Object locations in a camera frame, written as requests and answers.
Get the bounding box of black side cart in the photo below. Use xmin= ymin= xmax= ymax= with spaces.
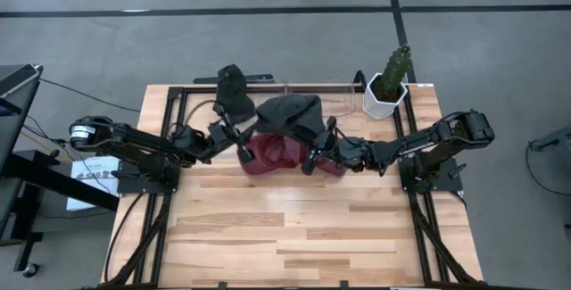
xmin=0 ymin=63 xmax=120 ymax=278

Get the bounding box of grey laptop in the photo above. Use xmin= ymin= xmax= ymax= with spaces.
xmin=0 ymin=63 xmax=45 ymax=99

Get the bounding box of white faceted plant pot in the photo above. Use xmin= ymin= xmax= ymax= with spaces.
xmin=361 ymin=72 xmax=410 ymax=120

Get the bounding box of black floor cable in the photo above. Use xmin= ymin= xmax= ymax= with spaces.
xmin=38 ymin=78 xmax=142 ymax=113

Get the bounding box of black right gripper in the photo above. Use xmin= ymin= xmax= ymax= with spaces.
xmin=301 ymin=115 xmax=356 ymax=177

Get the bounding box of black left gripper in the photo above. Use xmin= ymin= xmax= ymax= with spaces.
xmin=205 ymin=101 xmax=257 ymax=165

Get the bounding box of clear plastic bin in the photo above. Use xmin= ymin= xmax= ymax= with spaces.
xmin=283 ymin=82 xmax=358 ymax=119

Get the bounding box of black table cable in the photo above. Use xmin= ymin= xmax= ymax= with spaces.
xmin=103 ymin=193 xmax=148 ymax=285

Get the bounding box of black aluminium table frame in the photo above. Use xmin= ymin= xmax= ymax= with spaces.
xmin=100 ymin=83 xmax=487 ymax=290

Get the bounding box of green columnar cactus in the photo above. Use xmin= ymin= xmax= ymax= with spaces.
xmin=377 ymin=43 xmax=413 ymax=99

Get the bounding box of brown braided cable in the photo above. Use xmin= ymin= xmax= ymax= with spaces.
xmin=183 ymin=97 xmax=220 ymax=127

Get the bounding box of dark red baseball cap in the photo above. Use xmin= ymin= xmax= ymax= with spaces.
xmin=236 ymin=131 xmax=313 ymax=178
xmin=311 ymin=155 xmax=349 ymax=178

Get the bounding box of grey floor stand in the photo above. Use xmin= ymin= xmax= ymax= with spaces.
xmin=528 ymin=124 xmax=571 ymax=153

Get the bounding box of white printed paper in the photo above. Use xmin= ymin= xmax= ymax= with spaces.
xmin=65 ymin=155 xmax=121 ymax=212

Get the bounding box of black flat bar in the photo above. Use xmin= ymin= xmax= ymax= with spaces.
xmin=193 ymin=73 xmax=275 ymax=85

